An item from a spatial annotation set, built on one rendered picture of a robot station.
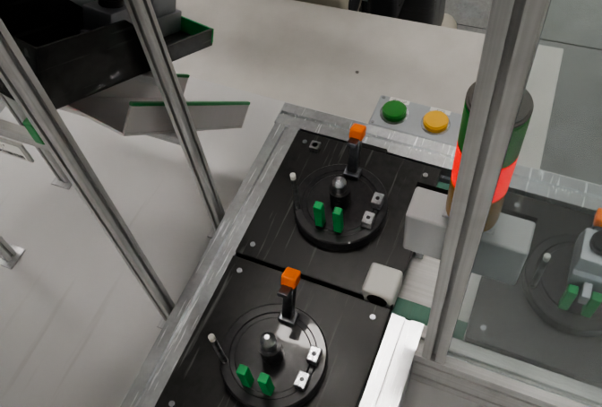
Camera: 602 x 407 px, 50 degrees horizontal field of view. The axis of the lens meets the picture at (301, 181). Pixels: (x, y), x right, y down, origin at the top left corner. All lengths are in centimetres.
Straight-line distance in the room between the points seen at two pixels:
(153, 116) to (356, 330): 39
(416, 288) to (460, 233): 38
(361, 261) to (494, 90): 52
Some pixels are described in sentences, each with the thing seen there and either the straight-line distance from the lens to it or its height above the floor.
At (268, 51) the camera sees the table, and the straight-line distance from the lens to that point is 135.
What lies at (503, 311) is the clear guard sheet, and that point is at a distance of 72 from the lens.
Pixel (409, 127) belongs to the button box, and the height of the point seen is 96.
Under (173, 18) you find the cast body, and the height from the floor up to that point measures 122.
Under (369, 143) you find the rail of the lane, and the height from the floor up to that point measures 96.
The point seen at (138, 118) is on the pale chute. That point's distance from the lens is 83.
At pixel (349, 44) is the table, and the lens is 134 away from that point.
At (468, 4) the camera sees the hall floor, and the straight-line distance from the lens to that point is 277.
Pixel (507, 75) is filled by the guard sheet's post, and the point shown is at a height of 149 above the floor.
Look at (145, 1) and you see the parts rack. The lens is 73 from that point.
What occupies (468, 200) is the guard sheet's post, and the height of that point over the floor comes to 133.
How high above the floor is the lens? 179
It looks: 55 degrees down
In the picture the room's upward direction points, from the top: 9 degrees counter-clockwise
